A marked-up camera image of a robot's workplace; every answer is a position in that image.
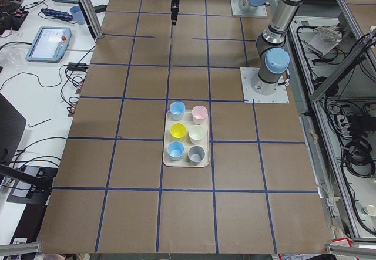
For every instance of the blue cup on desk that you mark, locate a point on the blue cup on desk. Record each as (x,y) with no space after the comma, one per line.
(77,15)

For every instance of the light blue cup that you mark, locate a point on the light blue cup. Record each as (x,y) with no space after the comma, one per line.
(175,150)
(177,110)

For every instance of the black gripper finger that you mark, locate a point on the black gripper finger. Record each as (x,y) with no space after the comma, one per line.
(174,11)

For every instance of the black monitor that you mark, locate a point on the black monitor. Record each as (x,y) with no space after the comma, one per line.
(12,129)

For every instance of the cream white plastic cup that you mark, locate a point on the cream white plastic cup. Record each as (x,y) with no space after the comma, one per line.
(196,134)

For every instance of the pink plastic cup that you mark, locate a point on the pink plastic cup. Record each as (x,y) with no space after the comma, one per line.
(199,114)

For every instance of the light blue cup rear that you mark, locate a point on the light blue cup rear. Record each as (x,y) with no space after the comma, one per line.
(177,110)

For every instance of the light blue cup front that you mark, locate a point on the light blue cup front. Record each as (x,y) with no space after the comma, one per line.
(175,150)

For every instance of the grey plastic cup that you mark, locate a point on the grey plastic cup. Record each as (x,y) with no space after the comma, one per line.
(196,155)

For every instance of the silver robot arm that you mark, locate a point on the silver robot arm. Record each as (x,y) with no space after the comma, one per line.
(273,58)
(251,5)

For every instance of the blue power strip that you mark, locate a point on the blue power strip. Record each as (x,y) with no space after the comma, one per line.
(63,16)

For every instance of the black power adapter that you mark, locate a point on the black power adapter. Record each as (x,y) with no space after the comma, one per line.
(77,67)

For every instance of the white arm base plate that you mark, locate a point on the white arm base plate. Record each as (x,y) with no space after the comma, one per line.
(282,91)

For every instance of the aluminium frame post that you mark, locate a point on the aluminium frame post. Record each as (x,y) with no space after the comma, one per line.
(91,18)

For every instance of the near teach pendant tablet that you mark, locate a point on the near teach pendant tablet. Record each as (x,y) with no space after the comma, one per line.
(49,44)

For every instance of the yellow plastic cup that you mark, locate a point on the yellow plastic cup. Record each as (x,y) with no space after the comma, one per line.
(178,131)

